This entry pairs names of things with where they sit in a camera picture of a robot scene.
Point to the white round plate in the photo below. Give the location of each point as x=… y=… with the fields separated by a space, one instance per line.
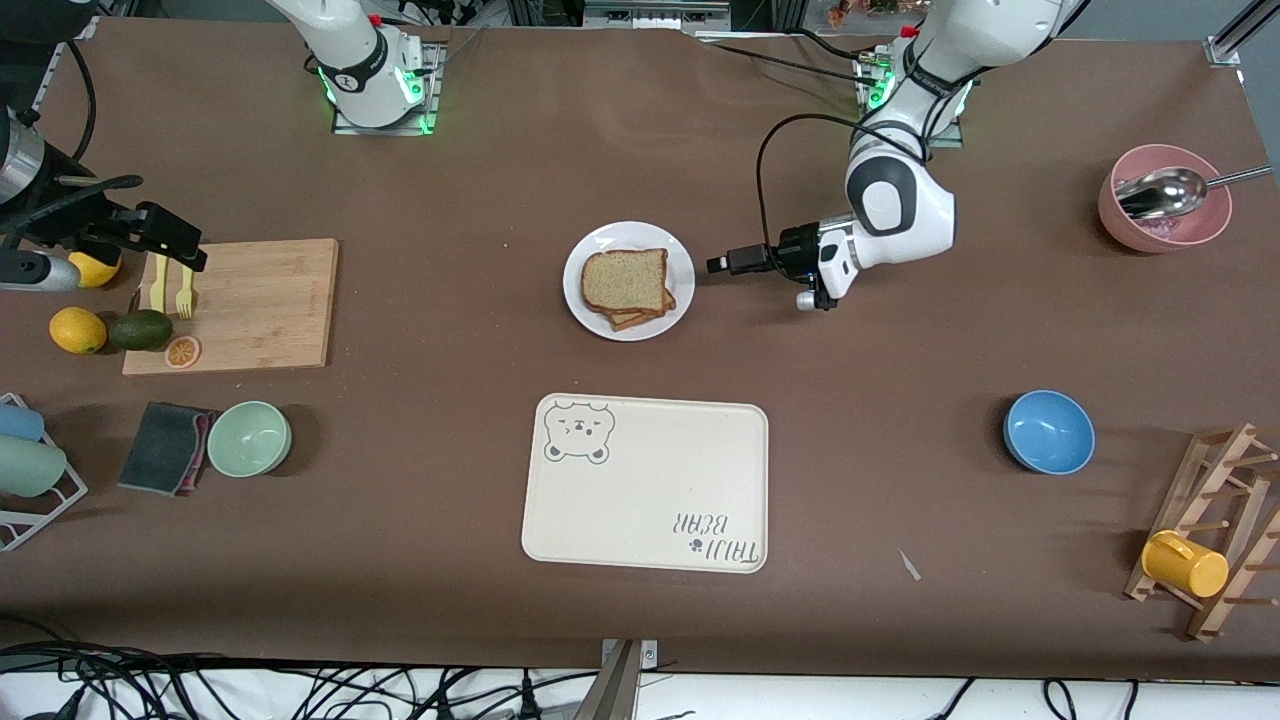
x=585 y=318

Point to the pale green cup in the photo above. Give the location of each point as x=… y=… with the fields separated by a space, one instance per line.
x=30 y=467

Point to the orange slice toy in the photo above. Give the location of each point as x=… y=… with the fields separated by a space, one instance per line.
x=182 y=352

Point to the wooden cutting board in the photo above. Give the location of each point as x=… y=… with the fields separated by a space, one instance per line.
x=260 y=310

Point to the speckled light bread slice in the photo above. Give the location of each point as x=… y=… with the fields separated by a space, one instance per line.
x=625 y=280

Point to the grey pink folded cloth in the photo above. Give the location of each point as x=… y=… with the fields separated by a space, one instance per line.
x=160 y=448

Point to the wooden cup rack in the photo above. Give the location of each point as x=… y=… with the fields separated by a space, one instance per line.
x=1215 y=470

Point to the yellow lemon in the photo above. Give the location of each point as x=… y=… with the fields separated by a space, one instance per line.
x=78 y=331
x=98 y=272

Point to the pink bowl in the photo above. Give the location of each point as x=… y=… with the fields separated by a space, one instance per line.
x=1125 y=235

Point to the cream bear print tray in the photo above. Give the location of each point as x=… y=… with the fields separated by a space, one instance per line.
x=650 y=490

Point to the metal table edge bracket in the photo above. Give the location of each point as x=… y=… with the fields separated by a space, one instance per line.
x=615 y=685

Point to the yellow plastic fork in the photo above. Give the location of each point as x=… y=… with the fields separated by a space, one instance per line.
x=184 y=300

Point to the yellow plastic knife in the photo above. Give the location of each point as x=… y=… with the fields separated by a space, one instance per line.
x=158 y=290

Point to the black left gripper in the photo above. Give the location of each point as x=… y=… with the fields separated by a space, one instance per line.
x=792 y=251

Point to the yellow cup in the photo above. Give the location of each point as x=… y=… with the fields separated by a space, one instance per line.
x=1185 y=565

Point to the metal scoop spoon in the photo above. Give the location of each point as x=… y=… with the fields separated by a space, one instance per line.
x=1160 y=192

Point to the light blue cup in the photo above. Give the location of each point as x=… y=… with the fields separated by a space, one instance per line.
x=20 y=422

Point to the brown toast bread slice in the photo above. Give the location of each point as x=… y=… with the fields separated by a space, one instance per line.
x=640 y=320

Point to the blue bowl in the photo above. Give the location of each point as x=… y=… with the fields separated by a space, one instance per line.
x=1050 y=432

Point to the clear ice cube pieces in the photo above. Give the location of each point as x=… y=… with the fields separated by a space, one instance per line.
x=1168 y=229

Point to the small white tape scrap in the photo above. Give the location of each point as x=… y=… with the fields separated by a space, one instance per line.
x=909 y=566

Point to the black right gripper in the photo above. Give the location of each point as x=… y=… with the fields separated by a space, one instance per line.
x=72 y=215

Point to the pale green bowl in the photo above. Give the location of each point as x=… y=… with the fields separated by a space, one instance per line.
x=250 y=440

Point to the green avocado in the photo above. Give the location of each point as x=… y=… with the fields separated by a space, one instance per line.
x=140 y=330

